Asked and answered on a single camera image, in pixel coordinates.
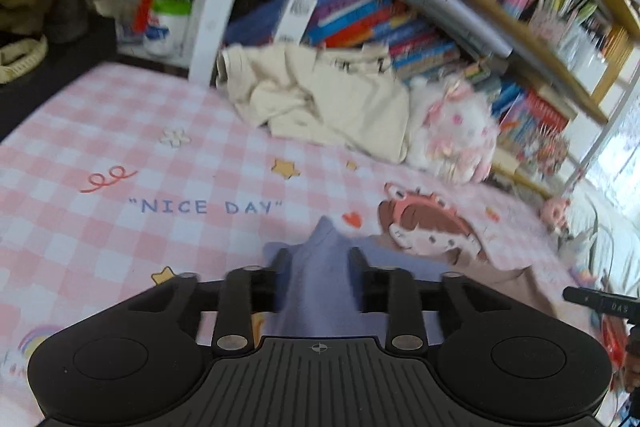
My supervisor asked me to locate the small pink pig toy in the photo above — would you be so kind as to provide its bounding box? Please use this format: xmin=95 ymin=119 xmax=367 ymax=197
xmin=539 ymin=197 xmax=570 ymax=232

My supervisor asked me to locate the mauve and lavender sweater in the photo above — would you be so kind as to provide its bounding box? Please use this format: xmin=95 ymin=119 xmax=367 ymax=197
xmin=264 ymin=217 xmax=555 ymax=341

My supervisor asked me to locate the pink checkered desk mat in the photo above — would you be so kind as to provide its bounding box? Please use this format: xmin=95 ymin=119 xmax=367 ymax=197
xmin=1 ymin=63 xmax=572 ymax=426

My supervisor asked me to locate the colourful bead ornament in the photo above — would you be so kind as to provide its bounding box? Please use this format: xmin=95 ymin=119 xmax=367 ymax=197
xmin=533 ymin=133 xmax=568 ymax=176

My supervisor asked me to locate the small white barcode box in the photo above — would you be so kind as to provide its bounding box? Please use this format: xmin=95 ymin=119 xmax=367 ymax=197
xmin=272 ymin=0 xmax=318 ymax=44

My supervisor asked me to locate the white pink plush bunny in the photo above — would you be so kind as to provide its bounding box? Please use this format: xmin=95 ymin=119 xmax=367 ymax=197
xmin=406 ymin=74 xmax=499 ymax=184

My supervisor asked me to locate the white green pen cup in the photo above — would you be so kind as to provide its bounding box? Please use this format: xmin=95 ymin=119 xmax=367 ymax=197
xmin=143 ymin=0 xmax=192 ymax=56

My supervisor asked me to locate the cream wrist watch band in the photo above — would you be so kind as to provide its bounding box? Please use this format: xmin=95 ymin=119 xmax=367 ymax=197
xmin=0 ymin=36 xmax=48 ymax=84

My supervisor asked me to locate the row of colourful books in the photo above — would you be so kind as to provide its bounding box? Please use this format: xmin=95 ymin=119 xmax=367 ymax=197
xmin=221 ymin=0 xmax=572 ymax=158

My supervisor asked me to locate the white tablet on books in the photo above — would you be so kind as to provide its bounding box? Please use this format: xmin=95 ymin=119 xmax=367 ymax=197
xmin=404 ymin=0 xmax=513 ymax=58

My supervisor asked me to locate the cream garment pile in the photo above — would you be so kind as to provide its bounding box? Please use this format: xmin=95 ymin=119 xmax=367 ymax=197
xmin=216 ymin=43 xmax=409 ymax=164

